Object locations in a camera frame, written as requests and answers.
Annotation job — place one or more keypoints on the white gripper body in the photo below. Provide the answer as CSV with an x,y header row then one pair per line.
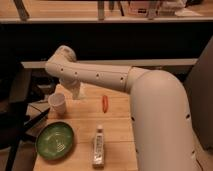
x,y
75,92

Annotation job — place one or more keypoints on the white sponge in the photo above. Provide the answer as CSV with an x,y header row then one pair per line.
x,y
81,94

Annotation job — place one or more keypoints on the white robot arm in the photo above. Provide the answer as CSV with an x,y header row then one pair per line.
x,y
162,125

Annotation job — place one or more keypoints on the red chili pepper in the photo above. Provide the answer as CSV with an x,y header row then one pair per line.
x,y
104,103

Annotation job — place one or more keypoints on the green bowl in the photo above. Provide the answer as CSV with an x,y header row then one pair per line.
x,y
55,141

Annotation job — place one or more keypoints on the long grey rail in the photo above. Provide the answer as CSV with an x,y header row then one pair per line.
x,y
135,62

